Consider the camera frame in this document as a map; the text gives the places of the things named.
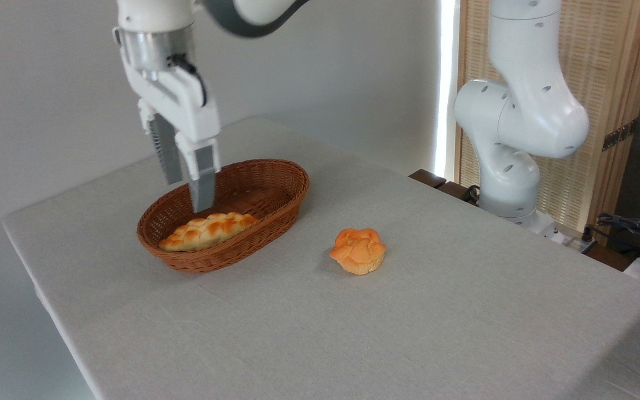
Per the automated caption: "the black cable bundle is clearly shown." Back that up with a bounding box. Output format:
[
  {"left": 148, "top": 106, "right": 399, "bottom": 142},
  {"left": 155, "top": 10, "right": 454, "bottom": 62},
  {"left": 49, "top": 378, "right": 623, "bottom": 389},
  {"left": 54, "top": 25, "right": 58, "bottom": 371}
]
[{"left": 581, "top": 207, "right": 640, "bottom": 262}]

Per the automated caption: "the long braided bread loaf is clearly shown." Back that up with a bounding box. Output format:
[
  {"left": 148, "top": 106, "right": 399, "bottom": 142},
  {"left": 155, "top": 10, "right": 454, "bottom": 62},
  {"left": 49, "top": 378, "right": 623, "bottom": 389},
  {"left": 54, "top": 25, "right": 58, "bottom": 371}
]
[{"left": 159, "top": 212, "right": 260, "bottom": 252}]

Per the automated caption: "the grey tablecloth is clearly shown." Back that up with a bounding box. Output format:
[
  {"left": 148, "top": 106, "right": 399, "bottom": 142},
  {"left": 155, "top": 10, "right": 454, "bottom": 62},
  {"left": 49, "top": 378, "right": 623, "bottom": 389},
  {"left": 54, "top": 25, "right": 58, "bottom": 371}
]
[{"left": 2, "top": 117, "right": 640, "bottom": 400}]

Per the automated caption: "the wooden rattan folding screen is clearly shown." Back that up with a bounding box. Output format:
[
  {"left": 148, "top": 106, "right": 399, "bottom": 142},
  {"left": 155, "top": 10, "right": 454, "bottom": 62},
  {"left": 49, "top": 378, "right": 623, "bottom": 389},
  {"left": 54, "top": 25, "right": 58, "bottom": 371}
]
[{"left": 456, "top": 0, "right": 640, "bottom": 234}]

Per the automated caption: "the round orange bread bun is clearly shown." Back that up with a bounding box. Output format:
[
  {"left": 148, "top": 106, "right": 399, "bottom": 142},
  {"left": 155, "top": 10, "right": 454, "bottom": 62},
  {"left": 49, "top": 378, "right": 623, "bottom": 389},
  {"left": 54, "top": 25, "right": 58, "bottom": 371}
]
[{"left": 329, "top": 228, "right": 387, "bottom": 276}]

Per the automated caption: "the brown wicker oval basket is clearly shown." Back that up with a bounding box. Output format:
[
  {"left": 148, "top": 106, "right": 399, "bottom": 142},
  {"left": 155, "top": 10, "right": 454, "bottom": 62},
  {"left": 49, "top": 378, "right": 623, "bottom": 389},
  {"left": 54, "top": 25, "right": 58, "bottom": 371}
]
[{"left": 137, "top": 159, "right": 310, "bottom": 273}]

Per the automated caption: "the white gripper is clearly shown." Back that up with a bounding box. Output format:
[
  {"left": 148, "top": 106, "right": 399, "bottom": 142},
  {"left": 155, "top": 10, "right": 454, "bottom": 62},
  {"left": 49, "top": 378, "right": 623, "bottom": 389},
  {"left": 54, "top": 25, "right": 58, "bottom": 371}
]
[{"left": 120, "top": 54, "right": 222, "bottom": 214}]

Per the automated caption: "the dark metal screen hinge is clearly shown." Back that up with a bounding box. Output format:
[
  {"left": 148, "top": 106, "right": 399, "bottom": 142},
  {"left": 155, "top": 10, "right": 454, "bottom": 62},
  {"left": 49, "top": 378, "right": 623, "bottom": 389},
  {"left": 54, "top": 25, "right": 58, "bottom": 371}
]
[{"left": 602, "top": 118, "right": 639, "bottom": 152}]

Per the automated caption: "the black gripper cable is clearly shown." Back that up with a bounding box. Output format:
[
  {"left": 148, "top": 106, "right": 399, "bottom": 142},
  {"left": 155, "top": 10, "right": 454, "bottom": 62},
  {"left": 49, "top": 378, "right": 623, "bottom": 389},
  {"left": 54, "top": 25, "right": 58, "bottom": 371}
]
[{"left": 167, "top": 53, "right": 208, "bottom": 108}]

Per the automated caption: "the dark brown wooden block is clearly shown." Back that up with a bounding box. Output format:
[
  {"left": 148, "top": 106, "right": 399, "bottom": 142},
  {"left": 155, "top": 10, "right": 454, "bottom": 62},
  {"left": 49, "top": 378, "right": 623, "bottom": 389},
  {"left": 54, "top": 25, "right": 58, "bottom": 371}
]
[
  {"left": 409, "top": 169, "right": 447, "bottom": 189},
  {"left": 437, "top": 181, "right": 482, "bottom": 207}
]

